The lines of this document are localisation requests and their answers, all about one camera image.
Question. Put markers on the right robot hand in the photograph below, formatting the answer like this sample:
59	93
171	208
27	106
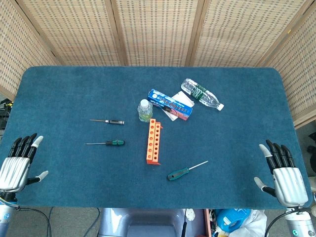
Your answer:
288	182

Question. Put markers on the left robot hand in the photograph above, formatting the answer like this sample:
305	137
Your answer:
13	172

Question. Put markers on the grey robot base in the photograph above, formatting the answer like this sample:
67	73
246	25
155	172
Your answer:
148	222

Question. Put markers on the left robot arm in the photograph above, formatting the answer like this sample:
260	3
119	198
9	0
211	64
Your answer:
5	217

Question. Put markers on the small green black screwdriver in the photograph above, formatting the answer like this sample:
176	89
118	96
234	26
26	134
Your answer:
116	142

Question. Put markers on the black precision screwdriver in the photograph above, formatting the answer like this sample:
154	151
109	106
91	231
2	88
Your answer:
114	122

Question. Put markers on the orange test tube rack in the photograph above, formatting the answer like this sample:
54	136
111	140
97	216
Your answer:
150	143

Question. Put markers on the black floor object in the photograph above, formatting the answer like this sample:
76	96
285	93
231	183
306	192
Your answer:
311	150

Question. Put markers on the white plastic bag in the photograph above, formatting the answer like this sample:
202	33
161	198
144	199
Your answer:
256	222

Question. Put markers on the blue plastic container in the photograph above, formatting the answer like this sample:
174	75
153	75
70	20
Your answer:
225	219

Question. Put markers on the red brown box edge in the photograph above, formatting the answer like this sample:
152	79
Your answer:
208	224

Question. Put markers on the blue table mat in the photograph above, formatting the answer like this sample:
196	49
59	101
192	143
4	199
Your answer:
74	93

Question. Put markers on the white round disc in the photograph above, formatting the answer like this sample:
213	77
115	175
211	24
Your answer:
190	214

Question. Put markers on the clear water bottle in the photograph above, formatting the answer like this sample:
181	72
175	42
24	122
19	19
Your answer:
197	92

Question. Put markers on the white flat packet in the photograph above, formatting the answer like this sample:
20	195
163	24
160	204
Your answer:
182	97

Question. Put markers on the blue toothpaste box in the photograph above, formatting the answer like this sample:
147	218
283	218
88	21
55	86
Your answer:
170	103

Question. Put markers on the small green label bottle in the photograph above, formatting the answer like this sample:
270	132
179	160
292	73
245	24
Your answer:
145	111

